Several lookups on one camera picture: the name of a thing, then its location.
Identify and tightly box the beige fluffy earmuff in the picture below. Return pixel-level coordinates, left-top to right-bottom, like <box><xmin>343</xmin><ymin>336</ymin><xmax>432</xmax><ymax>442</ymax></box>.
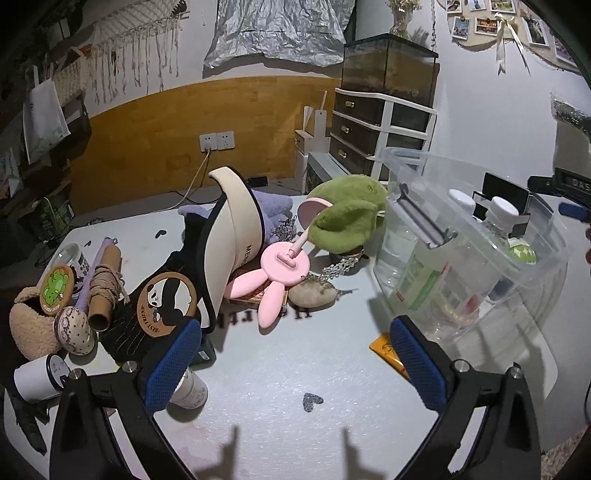
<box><xmin>9</xmin><ymin>286</ymin><xmax>61</xmax><ymax>361</ymax></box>

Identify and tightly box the green plush toy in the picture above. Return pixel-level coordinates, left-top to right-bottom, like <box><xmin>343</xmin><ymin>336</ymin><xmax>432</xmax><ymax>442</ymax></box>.
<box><xmin>305</xmin><ymin>174</ymin><xmax>389</xmax><ymax>254</ymax></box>

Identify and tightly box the silver chain ornament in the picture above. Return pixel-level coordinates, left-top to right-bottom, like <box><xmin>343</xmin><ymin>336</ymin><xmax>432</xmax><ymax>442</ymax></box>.
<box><xmin>318</xmin><ymin>251</ymin><xmax>365</xmax><ymax>296</ymax></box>

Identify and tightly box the lilac stick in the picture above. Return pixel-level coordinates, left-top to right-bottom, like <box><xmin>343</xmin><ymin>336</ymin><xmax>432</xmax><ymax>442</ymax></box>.
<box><xmin>74</xmin><ymin>236</ymin><xmax>116</xmax><ymax>315</ymax></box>

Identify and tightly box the orange snack packet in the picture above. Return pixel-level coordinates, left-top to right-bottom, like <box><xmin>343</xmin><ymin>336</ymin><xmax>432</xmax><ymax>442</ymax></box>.
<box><xmin>369</xmin><ymin>333</ymin><xmax>411</xmax><ymax>380</ymax></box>

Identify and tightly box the lilac plush cloth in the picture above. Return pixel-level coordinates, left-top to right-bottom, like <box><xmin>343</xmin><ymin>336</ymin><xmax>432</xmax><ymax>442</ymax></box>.
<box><xmin>178</xmin><ymin>190</ymin><xmax>294</xmax><ymax>241</ymax></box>

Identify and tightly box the green box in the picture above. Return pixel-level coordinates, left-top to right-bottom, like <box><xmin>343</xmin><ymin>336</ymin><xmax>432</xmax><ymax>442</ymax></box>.
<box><xmin>39</xmin><ymin>196</ymin><xmax>75</xmax><ymax>236</ymax></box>

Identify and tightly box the printed paper bag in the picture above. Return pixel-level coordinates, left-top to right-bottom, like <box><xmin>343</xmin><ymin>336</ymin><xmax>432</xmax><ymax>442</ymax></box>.
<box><xmin>0</xmin><ymin>148</ymin><xmax>21</xmax><ymax>195</ymax></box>

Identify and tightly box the white cup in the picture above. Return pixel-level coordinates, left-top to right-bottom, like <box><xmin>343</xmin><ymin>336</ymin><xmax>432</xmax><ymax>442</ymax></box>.
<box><xmin>168</xmin><ymin>367</ymin><xmax>209</xmax><ymax>411</ymax></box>

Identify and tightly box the grey stone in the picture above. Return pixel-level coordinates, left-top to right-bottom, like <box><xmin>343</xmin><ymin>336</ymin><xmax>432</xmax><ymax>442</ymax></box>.
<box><xmin>288</xmin><ymin>279</ymin><xmax>338</xmax><ymax>309</ymax></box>

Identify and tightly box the clear jar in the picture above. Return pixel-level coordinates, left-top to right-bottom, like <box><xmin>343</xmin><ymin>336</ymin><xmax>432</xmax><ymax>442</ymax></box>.
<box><xmin>47</xmin><ymin>243</ymin><xmax>90</xmax><ymax>287</ymax></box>

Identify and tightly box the purple patterned ball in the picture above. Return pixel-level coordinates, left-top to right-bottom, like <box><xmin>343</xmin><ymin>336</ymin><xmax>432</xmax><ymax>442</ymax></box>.
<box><xmin>53</xmin><ymin>306</ymin><xmax>99</xmax><ymax>355</ymax></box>

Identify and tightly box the white small cabinet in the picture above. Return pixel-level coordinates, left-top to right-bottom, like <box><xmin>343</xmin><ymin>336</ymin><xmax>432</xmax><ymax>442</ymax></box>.
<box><xmin>294</xmin><ymin>90</ymin><xmax>352</xmax><ymax>195</ymax></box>

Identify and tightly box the cloudy bottle green print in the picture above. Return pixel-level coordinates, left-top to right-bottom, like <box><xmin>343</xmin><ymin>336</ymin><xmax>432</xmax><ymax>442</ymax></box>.
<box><xmin>402</xmin><ymin>196</ymin><xmax>520</xmax><ymax>324</ymax></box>

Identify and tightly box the glass fish tank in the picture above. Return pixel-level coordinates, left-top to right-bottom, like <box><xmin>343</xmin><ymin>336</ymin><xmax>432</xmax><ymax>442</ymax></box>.
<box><xmin>342</xmin><ymin>33</ymin><xmax>439</xmax><ymax>104</ymax></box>

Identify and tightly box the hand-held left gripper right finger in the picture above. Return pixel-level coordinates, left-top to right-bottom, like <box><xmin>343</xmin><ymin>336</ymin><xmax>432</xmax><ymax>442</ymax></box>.
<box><xmin>389</xmin><ymin>315</ymin><xmax>542</xmax><ymax>480</ymax></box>

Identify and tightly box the beige cable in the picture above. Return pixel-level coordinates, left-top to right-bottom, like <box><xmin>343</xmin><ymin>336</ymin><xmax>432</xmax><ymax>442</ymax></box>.
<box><xmin>173</xmin><ymin>148</ymin><xmax>213</xmax><ymax>208</ymax></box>

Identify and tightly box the panda round coaster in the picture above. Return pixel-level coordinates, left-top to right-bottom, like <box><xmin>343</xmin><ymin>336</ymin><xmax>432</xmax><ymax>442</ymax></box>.
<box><xmin>137</xmin><ymin>271</ymin><xmax>199</xmax><ymax>340</ymax></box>

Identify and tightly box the photo board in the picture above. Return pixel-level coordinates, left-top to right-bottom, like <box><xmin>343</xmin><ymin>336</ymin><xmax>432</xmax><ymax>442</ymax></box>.
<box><xmin>436</xmin><ymin>0</ymin><xmax>587</xmax><ymax>75</ymax></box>

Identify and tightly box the green patterned packet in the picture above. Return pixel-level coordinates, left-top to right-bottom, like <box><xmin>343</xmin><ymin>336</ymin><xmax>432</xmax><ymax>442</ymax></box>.
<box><xmin>508</xmin><ymin>240</ymin><xmax>539</xmax><ymax>266</ymax></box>

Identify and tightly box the white drawer unit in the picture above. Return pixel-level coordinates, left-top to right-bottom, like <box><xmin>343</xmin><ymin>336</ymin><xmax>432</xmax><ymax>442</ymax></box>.
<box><xmin>329</xmin><ymin>88</ymin><xmax>438</xmax><ymax>181</ymax></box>

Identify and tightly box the macrame wall hanging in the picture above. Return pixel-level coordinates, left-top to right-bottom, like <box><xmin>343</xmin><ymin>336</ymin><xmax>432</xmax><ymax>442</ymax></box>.
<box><xmin>69</xmin><ymin>0</ymin><xmax>190</xmax><ymax>107</ymax></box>

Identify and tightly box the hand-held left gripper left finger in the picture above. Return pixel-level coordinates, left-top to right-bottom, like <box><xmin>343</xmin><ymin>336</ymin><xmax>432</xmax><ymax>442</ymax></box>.
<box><xmin>50</xmin><ymin>318</ymin><xmax>203</xmax><ymax>480</ymax></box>

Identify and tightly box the green animal round coaster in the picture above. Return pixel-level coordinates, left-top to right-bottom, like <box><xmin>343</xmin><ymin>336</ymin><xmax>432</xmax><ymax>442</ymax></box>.
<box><xmin>41</xmin><ymin>264</ymin><xmax>75</xmax><ymax>315</ymax></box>

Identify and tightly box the cardboard tube with twine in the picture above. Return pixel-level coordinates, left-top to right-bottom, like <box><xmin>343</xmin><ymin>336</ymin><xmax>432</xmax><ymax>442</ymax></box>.
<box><xmin>87</xmin><ymin>244</ymin><xmax>127</xmax><ymax>332</ymax></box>

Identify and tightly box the white tumbler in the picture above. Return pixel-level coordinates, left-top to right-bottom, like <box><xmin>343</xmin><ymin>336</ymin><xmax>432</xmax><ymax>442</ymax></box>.
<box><xmin>13</xmin><ymin>354</ymin><xmax>72</xmax><ymax>402</ymax></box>

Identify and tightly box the glitter bag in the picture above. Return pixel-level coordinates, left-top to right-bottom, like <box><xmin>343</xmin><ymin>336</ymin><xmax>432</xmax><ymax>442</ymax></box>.
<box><xmin>550</xmin><ymin>92</ymin><xmax>591</xmax><ymax>134</ymax></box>

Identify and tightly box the white tote bag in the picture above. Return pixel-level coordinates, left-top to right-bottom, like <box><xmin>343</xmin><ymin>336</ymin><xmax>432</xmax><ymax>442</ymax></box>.
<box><xmin>22</xmin><ymin>67</ymin><xmax>72</xmax><ymax>164</ymax></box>

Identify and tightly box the cream visor cap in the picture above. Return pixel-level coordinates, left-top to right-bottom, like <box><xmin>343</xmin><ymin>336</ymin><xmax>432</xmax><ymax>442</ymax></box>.
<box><xmin>191</xmin><ymin>166</ymin><xmax>266</xmax><ymax>333</ymax></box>

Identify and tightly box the woven bag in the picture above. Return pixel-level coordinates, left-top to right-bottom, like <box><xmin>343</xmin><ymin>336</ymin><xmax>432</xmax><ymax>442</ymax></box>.
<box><xmin>53</xmin><ymin>58</ymin><xmax>93</xmax><ymax>104</ymax></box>

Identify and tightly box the clear plastic container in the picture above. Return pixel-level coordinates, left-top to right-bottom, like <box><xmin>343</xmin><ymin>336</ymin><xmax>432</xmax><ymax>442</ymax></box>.
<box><xmin>372</xmin><ymin>147</ymin><xmax>570</xmax><ymax>342</ymax></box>

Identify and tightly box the vase with dried flowers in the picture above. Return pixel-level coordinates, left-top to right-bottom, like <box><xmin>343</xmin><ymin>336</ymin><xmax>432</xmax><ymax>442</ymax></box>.
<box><xmin>387</xmin><ymin>0</ymin><xmax>423</xmax><ymax>40</ymax></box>

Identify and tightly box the black box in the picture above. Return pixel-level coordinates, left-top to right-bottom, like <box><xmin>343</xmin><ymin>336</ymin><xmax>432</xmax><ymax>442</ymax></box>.
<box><xmin>471</xmin><ymin>172</ymin><xmax>555</xmax><ymax>236</ymax></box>

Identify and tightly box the silver foil sheet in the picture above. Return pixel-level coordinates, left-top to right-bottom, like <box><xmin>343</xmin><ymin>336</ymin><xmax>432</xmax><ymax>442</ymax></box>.
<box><xmin>203</xmin><ymin>0</ymin><xmax>358</xmax><ymax>70</ymax></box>

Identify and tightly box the red label bottle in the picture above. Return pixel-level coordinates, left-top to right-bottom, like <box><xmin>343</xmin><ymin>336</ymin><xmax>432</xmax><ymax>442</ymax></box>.
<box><xmin>455</xmin><ymin>288</ymin><xmax>492</xmax><ymax>321</ymax></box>

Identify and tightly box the clear bottle white cap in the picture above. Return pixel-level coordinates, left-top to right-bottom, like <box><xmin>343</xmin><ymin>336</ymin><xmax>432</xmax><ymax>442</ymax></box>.
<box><xmin>376</xmin><ymin>188</ymin><xmax>477</xmax><ymax>287</ymax></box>

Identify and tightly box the pink rabbit stand mirror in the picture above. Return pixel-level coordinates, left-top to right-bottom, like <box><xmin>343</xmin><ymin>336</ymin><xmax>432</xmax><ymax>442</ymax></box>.
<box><xmin>225</xmin><ymin>198</ymin><xmax>334</xmax><ymax>328</ymax></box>

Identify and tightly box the black glove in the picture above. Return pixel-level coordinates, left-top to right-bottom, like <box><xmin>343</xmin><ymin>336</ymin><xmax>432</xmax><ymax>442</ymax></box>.
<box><xmin>9</xmin><ymin>394</ymin><xmax>49</xmax><ymax>455</ymax></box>
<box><xmin>99</xmin><ymin>215</ymin><xmax>222</xmax><ymax>370</ymax></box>

